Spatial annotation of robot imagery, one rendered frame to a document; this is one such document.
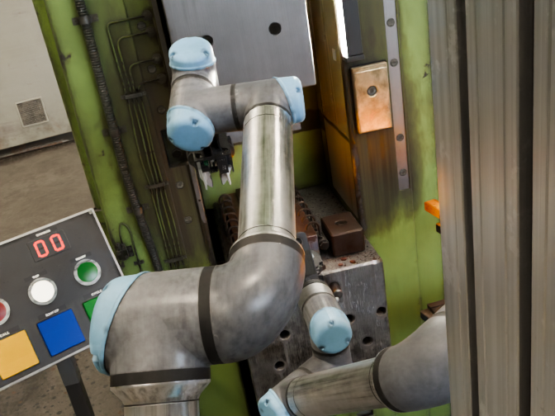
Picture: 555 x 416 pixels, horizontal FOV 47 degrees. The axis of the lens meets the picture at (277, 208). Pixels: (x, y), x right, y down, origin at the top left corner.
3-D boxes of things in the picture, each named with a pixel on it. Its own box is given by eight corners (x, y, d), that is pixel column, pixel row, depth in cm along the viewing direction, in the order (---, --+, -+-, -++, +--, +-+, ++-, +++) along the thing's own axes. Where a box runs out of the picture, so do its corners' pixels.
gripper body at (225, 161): (197, 182, 123) (187, 138, 114) (191, 151, 128) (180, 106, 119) (236, 173, 124) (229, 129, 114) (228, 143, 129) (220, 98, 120)
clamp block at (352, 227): (366, 250, 164) (363, 228, 161) (334, 257, 163) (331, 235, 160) (352, 231, 174) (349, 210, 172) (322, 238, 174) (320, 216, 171)
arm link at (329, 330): (317, 363, 119) (310, 325, 116) (304, 331, 129) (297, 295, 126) (358, 352, 120) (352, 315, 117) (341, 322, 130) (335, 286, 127)
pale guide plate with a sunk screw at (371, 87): (392, 127, 165) (386, 62, 158) (359, 134, 164) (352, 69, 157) (390, 125, 167) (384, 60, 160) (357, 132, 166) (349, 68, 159)
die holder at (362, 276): (396, 398, 177) (382, 259, 158) (263, 433, 173) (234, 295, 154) (341, 295, 227) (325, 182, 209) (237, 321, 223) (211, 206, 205)
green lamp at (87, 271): (100, 281, 139) (94, 264, 137) (78, 286, 138) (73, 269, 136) (101, 274, 142) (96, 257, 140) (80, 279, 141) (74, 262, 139)
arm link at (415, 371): (466, 429, 80) (274, 446, 119) (508, 380, 86) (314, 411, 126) (417, 350, 80) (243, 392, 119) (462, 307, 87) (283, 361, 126)
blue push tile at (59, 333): (86, 340, 135) (71, 308, 136) (52, 357, 132) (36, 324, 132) (84, 341, 137) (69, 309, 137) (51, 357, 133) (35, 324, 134)
